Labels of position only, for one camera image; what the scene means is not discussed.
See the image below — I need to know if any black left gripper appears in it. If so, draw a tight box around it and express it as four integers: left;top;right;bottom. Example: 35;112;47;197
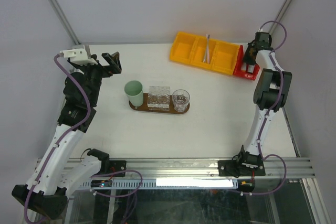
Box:
69;51;121;105

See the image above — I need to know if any green plastic cup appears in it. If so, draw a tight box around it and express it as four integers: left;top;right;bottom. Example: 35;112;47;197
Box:
124;80;143;107

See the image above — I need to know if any brown oval wooden tray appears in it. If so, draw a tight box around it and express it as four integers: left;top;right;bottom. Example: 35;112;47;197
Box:
129;93;190;115

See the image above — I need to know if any clear acrylic toothbrush holder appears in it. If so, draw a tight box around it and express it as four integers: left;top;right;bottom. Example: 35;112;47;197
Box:
148;86;171;108

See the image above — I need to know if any clear plastic cup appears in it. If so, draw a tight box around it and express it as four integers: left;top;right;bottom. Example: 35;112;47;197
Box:
172;89;190;112

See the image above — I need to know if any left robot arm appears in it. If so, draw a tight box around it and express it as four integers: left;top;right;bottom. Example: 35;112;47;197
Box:
12;49;122;223

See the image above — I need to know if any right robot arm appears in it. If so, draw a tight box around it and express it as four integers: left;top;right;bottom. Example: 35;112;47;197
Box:
234;31;292;175

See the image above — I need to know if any pink toothbrush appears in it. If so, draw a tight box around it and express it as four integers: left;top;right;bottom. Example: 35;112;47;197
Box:
203;42;207;63

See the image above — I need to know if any red plastic bin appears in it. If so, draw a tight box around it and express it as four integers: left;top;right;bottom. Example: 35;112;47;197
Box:
233;45;260;81

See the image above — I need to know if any yellow bin right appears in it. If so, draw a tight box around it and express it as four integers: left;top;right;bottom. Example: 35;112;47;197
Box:
211;40;240;76

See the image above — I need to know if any yellow bin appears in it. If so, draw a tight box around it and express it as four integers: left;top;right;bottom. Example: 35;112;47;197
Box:
191;36;220;70
211;40;240;76
170;31;197;65

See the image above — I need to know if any yellow bin middle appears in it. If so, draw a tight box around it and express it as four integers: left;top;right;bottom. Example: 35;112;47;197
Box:
191;36;220;70

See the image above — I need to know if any yellow bin left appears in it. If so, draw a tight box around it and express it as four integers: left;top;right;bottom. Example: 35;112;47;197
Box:
170;31;197;65

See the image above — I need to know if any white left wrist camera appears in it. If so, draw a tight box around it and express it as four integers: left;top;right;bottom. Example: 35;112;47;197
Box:
60;45;98;66

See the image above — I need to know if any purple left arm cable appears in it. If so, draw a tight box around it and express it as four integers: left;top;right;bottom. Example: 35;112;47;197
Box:
23;53;92;224

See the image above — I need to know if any left aluminium corner post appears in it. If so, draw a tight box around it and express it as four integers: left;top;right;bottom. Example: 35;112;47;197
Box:
48;0;80;45

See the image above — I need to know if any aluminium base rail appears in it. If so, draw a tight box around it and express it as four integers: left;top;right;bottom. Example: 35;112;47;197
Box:
35;157;316;180

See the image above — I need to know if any white slotted cable duct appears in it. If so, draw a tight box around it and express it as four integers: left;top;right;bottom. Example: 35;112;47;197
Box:
78;178;238;190

